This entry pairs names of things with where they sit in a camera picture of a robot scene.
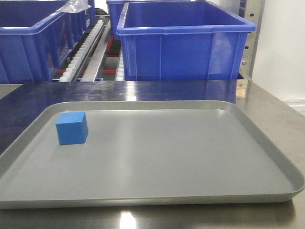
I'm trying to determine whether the blue plastic bin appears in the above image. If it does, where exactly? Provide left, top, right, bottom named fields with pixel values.
left=106, top=0, right=208, bottom=41
left=117, top=1, right=256, bottom=81
left=0, top=0, right=96, bottom=84

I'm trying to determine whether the perforated steel shelf post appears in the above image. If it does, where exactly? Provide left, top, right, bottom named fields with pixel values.
left=247, top=0, right=265, bottom=79

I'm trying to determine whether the clear plastic bag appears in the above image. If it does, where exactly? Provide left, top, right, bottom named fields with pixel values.
left=57, top=0, right=91, bottom=13

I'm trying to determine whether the white roller conveyor rail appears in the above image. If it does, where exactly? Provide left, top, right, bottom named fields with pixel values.
left=59, top=20, right=104, bottom=82

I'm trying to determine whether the blue plastic bin left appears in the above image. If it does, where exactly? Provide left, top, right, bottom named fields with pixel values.
left=0, top=0, right=96, bottom=84

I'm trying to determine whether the blue cube block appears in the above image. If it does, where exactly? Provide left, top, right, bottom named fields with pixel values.
left=56, top=111, right=88, bottom=146

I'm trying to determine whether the blue plastic bin right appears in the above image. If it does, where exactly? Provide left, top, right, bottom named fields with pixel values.
left=117, top=1, right=256, bottom=81

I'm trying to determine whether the blue plastic bin rear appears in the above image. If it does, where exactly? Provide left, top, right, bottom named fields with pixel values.
left=106, top=0, right=208, bottom=41

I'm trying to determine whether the grey plastic tray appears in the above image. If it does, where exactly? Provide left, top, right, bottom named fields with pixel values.
left=0, top=101, right=305, bottom=209

